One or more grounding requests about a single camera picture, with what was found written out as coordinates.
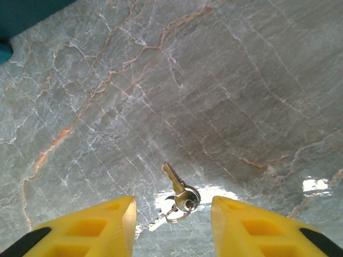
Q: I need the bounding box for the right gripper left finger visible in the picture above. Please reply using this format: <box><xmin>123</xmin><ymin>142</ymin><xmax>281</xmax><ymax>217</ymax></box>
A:
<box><xmin>0</xmin><ymin>195</ymin><xmax>138</xmax><ymax>257</ymax></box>

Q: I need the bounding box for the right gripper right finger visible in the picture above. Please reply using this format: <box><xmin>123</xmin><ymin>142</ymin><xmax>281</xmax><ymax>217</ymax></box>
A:
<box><xmin>210</xmin><ymin>195</ymin><xmax>343</xmax><ymax>257</ymax></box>

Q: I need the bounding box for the small metal key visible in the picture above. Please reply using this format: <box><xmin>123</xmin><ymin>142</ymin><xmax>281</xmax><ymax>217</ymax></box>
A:
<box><xmin>148</xmin><ymin>213</ymin><xmax>169</xmax><ymax>232</ymax></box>
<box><xmin>161</xmin><ymin>162</ymin><xmax>202</xmax><ymax>213</ymax></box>

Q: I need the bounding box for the metal key ring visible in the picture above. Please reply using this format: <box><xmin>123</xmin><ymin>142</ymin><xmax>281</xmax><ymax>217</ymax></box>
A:
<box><xmin>165</xmin><ymin>203</ymin><xmax>193</xmax><ymax>223</ymax></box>

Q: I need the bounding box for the small teal padlock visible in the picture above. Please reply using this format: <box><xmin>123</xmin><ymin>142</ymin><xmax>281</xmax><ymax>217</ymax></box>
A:
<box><xmin>0</xmin><ymin>39</ymin><xmax>13</xmax><ymax>65</ymax></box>

